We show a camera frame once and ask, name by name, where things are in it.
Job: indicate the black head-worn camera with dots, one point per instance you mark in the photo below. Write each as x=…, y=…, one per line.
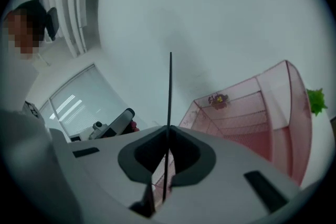
x=52, y=23

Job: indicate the thin black rod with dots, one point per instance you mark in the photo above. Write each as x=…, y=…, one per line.
x=169, y=99

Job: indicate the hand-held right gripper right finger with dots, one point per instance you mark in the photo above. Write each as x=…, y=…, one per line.
x=236, y=191

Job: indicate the person's gray sweatshirt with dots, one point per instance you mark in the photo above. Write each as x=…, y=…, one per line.
x=26, y=152

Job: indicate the person's face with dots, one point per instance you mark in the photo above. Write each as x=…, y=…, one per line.
x=23, y=34

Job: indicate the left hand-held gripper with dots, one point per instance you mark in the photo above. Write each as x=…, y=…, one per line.
x=98, y=129

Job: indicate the green plant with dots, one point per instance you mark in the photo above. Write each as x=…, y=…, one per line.
x=316, y=102

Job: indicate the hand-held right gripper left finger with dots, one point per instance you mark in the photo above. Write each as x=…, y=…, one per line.
x=99, y=178

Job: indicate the white ceiling pipes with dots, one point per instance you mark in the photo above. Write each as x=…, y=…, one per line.
x=76, y=8

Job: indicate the pink wire mesh basket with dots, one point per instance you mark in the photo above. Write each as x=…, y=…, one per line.
x=236, y=123

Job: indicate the dark red flower ornament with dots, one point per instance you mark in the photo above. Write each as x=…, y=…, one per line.
x=218, y=101

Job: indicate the person's left hand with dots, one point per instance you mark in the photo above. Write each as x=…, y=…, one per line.
x=134, y=126

